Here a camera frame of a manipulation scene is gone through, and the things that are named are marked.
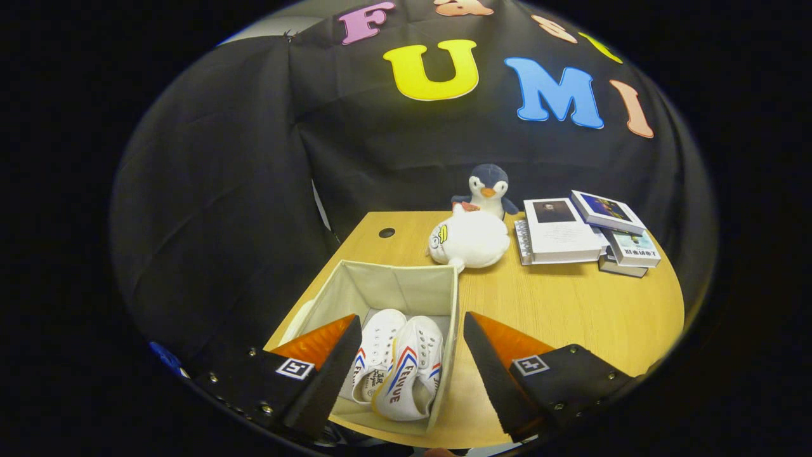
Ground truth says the white book with portrait cover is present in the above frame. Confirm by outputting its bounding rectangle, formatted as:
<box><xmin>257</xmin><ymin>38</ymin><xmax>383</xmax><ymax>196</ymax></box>
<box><xmin>514</xmin><ymin>197</ymin><xmax>605</xmax><ymax>267</ymax></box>

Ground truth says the book with blue picture cover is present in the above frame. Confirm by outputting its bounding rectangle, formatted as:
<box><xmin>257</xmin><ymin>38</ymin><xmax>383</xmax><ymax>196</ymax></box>
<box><xmin>569</xmin><ymin>190</ymin><xmax>647</xmax><ymax>236</ymax></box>

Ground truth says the penguin plush toy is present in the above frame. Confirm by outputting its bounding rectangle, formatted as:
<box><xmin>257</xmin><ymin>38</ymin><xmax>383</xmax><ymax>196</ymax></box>
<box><xmin>451</xmin><ymin>164</ymin><xmax>520</xmax><ymax>220</ymax></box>

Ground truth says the blue object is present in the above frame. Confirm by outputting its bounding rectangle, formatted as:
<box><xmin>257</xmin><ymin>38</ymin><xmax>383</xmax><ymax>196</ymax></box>
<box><xmin>150</xmin><ymin>341</ymin><xmax>186</xmax><ymax>376</ymax></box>

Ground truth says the white plush toy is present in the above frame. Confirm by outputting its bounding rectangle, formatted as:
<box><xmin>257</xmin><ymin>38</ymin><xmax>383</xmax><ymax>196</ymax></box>
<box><xmin>428</xmin><ymin>204</ymin><xmax>512</xmax><ymax>274</ymax></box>

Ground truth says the grey fabric storage box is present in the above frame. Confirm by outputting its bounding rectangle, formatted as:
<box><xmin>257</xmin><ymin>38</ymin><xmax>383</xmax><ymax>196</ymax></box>
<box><xmin>278</xmin><ymin>259</ymin><xmax>460</xmax><ymax>438</ymax></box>

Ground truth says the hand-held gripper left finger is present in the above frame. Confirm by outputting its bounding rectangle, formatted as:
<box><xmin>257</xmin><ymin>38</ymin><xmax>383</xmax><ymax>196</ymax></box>
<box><xmin>190</xmin><ymin>314</ymin><xmax>363</xmax><ymax>445</ymax></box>

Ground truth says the dark grey book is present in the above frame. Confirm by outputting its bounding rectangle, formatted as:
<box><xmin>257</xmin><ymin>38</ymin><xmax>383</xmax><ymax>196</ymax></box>
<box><xmin>597</xmin><ymin>251</ymin><xmax>650</xmax><ymax>279</ymax></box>

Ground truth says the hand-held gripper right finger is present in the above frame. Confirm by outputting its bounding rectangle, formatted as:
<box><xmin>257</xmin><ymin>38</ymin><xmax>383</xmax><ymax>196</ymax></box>
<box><xmin>463</xmin><ymin>311</ymin><xmax>635</xmax><ymax>443</ymax></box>

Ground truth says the book with pale green cover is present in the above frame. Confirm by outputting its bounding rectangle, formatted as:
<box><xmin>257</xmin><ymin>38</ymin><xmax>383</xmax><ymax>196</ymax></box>
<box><xmin>603</xmin><ymin>228</ymin><xmax>662</xmax><ymax>268</ymax></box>

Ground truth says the white striped canvas shoe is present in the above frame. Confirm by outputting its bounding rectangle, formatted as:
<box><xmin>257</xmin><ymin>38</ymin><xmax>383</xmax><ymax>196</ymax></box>
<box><xmin>370</xmin><ymin>315</ymin><xmax>445</xmax><ymax>422</ymax></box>
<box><xmin>351</xmin><ymin>308</ymin><xmax>409</xmax><ymax>405</ymax></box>

